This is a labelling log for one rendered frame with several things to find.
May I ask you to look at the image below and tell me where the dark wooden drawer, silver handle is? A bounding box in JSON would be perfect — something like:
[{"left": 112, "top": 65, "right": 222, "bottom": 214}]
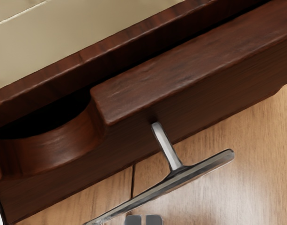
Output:
[{"left": 0, "top": 1, "right": 287, "bottom": 225}]

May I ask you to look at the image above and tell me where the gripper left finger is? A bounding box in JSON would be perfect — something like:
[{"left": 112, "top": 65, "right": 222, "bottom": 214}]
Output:
[{"left": 125, "top": 214, "right": 143, "bottom": 225}]

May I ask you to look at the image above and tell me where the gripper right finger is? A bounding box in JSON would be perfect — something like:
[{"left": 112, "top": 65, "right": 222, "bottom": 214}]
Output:
[{"left": 145, "top": 214, "right": 163, "bottom": 225}]

